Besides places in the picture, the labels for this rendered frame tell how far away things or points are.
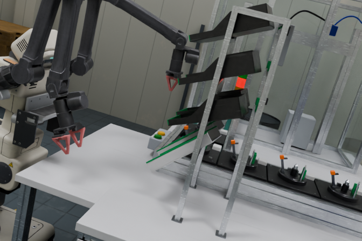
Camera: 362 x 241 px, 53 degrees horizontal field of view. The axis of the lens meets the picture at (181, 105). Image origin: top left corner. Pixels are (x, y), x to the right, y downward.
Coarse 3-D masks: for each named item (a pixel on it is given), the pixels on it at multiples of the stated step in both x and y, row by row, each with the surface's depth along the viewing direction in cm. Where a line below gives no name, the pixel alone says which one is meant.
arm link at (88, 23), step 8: (88, 0) 167; (96, 0) 166; (104, 0) 165; (88, 8) 169; (96, 8) 168; (88, 16) 170; (96, 16) 171; (88, 24) 172; (88, 32) 173; (88, 40) 175; (80, 48) 177; (88, 48) 176; (80, 56) 176; (88, 56) 178; (72, 64) 178; (80, 64) 177; (80, 72) 179
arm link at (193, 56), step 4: (180, 40) 168; (176, 44) 169; (180, 44) 168; (176, 48) 169; (180, 48) 169; (184, 48) 170; (188, 48) 171; (192, 48) 173; (188, 52) 172; (192, 52) 171; (196, 52) 171; (188, 56) 172; (192, 56) 171; (196, 56) 171; (188, 60) 172; (192, 60) 172; (196, 60) 172; (196, 64) 173
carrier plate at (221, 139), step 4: (192, 124) 229; (196, 124) 231; (192, 128) 221; (184, 132) 209; (188, 132) 210; (224, 136) 221; (216, 140) 208; (220, 140) 211; (224, 140) 212; (220, 144) 206
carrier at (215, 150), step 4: (216, 144) 195; (208, 148) 185; (212, 148) 192; (216, 148) 192; (220, 148) 191; (204, 152) 180; (208, 152) 183; (212, 152) 187; (216, 152) 189; (188, 156) 175; (204, 156) 179; (208, 156) 180; (212, 156) 182; (216, 156) 183; (204, 160) 174; (208, 160) 175; (212, 160) 176; (216, 160) 177; (212, 164) 173
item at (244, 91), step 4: (220, 92) 156; (224, 92) 155; (228, 92) 155; (232, 92) 141; (236, 92) 140; (240, 92) 140; (244, 92) 146; (216, 96) 144; (220, 96) 143; (248, 96) 152; (248, 100) 151; (248, 104) 150; (188, 108) 162; (192, 108) 162; (196, 108) 161; (176, 112) 151; (180, 112) 150; (184, 112) 149; (188, 112) 149; (192, 112) 148
